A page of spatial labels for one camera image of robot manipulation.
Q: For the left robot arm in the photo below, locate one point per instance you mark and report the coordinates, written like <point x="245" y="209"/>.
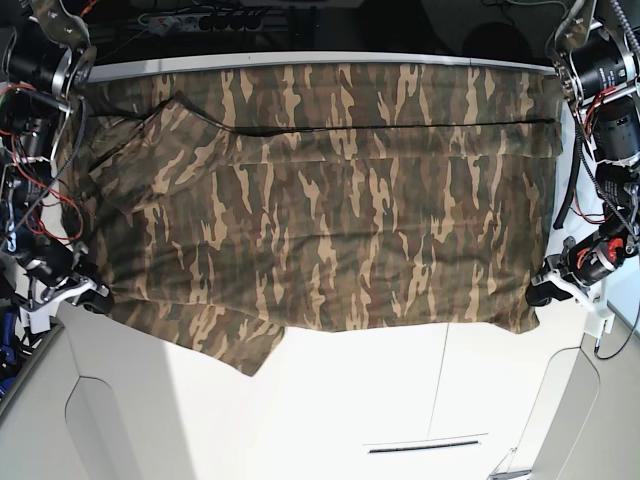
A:
<point x="595" y="53"/>

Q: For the blue items bin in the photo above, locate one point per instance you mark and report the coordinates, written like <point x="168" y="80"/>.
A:
<point x="17" y="340"/>

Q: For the black power strip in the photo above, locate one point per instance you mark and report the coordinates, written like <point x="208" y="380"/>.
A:
<point x="195" y="22"/>

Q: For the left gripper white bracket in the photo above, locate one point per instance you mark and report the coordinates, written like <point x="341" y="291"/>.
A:
<point x="570" y="275"/>

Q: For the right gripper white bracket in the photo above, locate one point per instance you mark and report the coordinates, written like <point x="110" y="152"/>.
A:
<point x="57" y="274"/>

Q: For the camouflage T-shirt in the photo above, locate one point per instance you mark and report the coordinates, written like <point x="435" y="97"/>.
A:
<point x="225" y="206"/>

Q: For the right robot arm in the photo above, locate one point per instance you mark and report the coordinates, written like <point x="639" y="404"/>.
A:
<point x="47" y="62"/>

